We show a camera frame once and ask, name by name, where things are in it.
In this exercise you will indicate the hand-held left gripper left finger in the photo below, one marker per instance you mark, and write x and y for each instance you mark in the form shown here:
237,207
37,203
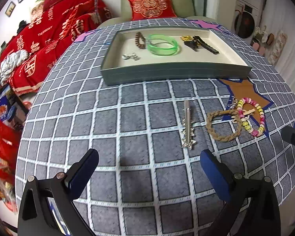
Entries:
82,174

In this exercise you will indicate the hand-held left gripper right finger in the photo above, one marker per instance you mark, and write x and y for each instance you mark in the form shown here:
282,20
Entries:
215,174

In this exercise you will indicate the silver toothed hair clip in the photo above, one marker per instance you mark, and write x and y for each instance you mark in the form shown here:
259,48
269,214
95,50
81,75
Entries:
187,118

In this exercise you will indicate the grey shallow tray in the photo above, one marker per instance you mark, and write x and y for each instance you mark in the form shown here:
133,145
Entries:
162,64

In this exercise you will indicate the black snap hair clip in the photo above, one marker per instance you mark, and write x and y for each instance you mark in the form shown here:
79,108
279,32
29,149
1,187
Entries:
206,46

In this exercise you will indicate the small silver charm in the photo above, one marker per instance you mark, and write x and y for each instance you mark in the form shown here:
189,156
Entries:
132,57

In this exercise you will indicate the black claw hair clip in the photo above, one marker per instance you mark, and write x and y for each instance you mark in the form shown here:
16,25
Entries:
190,44

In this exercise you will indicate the green translucent bangle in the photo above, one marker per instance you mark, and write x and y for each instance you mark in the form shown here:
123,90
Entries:
162,50

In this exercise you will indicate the wooden hair clip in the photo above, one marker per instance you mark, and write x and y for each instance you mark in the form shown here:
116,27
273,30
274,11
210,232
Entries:
248,112

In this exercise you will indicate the grey checked tablecloth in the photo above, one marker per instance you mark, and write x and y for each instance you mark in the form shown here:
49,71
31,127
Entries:
137,152

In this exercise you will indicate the patterned board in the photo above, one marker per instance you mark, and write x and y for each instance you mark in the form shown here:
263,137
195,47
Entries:
277,46

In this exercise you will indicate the red gift bags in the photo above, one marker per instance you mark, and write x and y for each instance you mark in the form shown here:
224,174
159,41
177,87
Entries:
2,152

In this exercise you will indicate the slipper rack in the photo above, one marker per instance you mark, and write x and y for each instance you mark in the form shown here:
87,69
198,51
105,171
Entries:
263,39

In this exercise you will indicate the blue gift box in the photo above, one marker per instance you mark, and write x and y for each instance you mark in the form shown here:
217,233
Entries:
2,108

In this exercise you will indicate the white washing machine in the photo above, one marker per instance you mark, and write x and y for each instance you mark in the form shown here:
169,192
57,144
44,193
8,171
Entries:
247,22

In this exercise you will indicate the white curtain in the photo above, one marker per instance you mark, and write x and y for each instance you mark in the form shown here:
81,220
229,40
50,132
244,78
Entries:
285,9

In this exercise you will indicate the grey white crumpled cloth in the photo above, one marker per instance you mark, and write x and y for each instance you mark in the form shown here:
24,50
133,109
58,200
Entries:
12,61

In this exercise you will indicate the red printed sofa cover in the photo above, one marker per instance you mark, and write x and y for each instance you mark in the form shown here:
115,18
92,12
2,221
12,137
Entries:
51,34

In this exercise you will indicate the dark cloth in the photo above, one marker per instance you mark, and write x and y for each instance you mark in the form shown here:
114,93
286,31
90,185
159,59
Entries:
22,26

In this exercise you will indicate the cartoon plush cushion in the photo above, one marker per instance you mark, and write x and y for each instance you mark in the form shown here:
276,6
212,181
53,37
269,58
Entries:
36,9

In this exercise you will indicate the small black framed photo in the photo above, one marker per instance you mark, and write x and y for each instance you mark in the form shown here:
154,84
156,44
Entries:
10,8

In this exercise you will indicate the red embroidered cushion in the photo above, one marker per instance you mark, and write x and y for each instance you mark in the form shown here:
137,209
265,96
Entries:
150,5

